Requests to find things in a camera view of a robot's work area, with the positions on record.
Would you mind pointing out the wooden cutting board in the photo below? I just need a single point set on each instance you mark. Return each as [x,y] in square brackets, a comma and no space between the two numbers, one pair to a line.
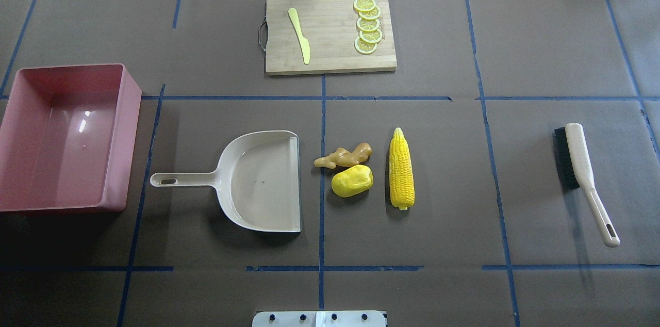
[330,27]

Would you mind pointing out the tan ginger root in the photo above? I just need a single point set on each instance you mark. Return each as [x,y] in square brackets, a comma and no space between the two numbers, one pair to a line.
[344,158]

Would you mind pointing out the metal mounting plate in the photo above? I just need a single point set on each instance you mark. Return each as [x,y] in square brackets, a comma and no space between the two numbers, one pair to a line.
[321,318]

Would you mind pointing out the yellow potato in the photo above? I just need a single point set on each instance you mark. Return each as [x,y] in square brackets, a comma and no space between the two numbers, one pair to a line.
[352,181]

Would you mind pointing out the yellow plastic knife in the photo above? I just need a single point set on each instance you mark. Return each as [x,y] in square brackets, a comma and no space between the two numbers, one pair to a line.
[303,41]

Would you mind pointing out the beige hand brush black bristles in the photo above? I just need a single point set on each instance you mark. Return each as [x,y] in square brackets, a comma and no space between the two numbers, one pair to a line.
[574,167]

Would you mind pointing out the beige plastic dustpan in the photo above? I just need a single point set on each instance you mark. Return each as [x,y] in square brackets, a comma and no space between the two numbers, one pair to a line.
[257,181]

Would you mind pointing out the pink plastic bin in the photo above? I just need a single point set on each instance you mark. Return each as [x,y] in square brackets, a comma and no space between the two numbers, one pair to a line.
[67,140]

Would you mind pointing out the yellow corn cob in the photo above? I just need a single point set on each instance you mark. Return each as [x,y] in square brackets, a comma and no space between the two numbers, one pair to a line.
[401,179]

